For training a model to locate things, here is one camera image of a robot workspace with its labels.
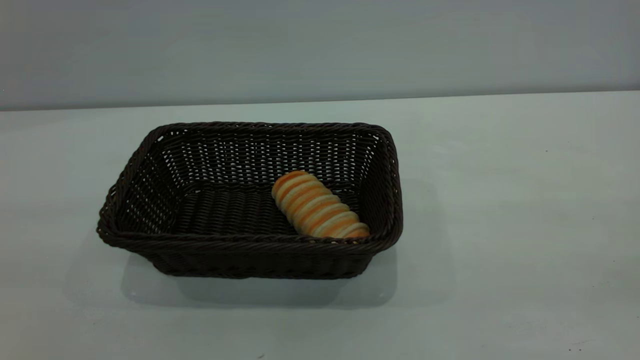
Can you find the striped orange bread roll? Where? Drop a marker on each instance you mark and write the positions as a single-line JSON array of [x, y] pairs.
[[317, 206]]

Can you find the black woven wicker basket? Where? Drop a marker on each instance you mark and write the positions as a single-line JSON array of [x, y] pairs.
[[225, 250]]

